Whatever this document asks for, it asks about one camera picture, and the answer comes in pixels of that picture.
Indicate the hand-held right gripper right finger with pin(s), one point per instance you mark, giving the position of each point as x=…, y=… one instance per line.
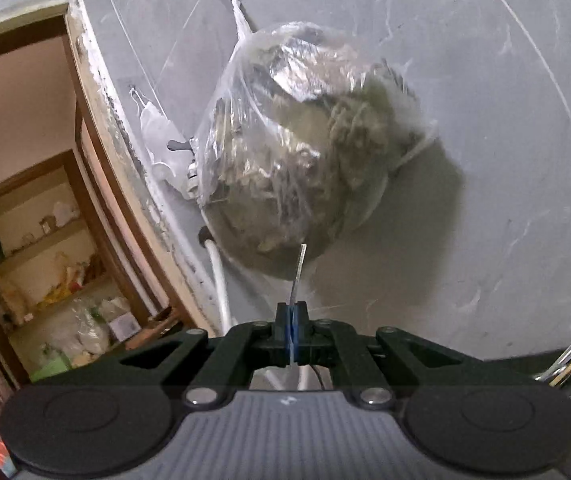
x=301, y=332

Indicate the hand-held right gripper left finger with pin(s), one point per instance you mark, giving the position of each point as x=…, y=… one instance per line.
x=285, y=332

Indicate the thin metal utensil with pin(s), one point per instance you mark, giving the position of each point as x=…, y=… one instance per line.
x=299, y=265

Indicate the clear bag of dried herbs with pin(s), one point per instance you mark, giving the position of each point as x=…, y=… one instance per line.
x=290, y=150

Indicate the metal faucet tap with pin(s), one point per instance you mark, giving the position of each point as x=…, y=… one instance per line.
x=180, y=146

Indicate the white plastic bag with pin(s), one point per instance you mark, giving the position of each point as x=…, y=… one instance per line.
x=158, y=130

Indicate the wooden shelf with clutter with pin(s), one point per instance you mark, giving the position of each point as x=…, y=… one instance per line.
x=40, y=242

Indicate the wooden door frame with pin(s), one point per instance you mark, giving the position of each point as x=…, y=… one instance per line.
x=115, y=170

